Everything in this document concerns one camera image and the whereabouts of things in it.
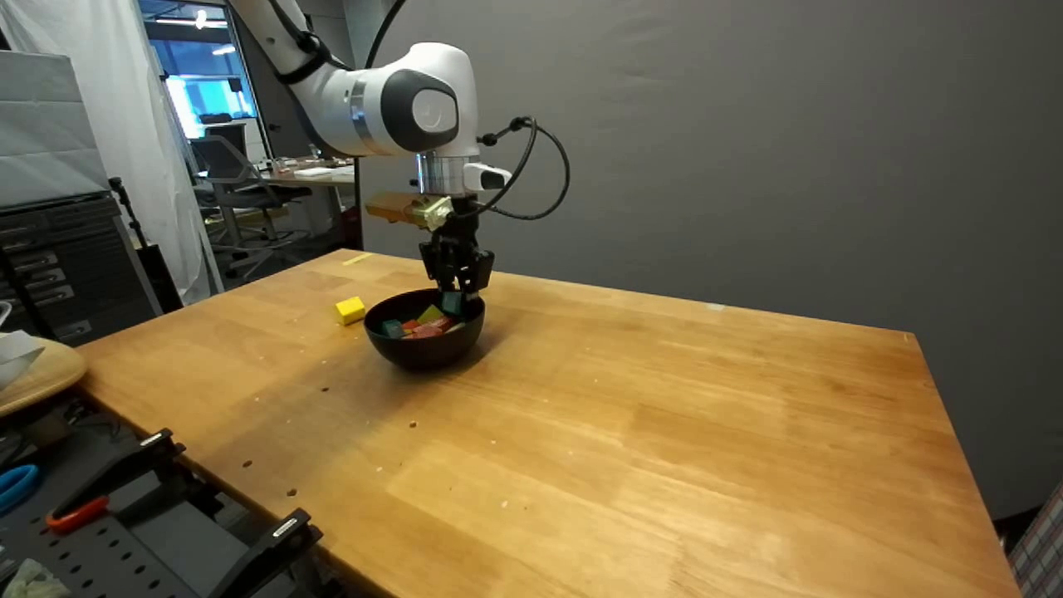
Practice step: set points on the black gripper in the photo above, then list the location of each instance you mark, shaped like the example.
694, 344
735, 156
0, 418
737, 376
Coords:
460, 237

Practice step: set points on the red wooden block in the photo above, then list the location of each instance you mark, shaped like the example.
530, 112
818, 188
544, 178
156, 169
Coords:
421, 326

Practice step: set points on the yellow wooden block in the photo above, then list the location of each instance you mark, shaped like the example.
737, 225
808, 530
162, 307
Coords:
351, 309

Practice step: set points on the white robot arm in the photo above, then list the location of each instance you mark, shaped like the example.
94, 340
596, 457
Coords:
367, 103

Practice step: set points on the black bowl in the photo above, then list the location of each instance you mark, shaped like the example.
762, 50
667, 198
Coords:
425, 354

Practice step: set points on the background desk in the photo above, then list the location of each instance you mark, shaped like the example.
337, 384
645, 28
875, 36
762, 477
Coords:
309, 171

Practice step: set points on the background office chair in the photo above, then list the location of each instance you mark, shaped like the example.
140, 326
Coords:
225, 178

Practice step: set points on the grey fabric backdrop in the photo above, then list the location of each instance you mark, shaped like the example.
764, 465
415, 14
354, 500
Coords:
717, 133

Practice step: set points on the bright blue window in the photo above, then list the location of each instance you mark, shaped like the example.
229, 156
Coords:
204, 96

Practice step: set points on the white fabric curtain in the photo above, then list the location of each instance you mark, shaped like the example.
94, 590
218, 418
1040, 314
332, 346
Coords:
137, 146

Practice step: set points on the black equipment rack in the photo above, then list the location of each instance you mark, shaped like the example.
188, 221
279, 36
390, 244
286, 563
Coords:
76, 267

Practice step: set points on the black perforated board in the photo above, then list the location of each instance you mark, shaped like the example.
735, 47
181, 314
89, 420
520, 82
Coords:
177, 553

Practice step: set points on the grey equipment case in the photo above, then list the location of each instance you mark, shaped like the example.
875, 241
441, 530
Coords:
45, 121

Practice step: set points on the white cloth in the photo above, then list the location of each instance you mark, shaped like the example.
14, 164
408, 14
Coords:
14, 354

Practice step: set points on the small pale plastic part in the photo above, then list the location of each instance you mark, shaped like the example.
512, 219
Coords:
32, 579

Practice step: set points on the tan wrist camera bar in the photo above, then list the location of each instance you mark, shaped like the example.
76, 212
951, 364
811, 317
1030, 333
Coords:
403, 208

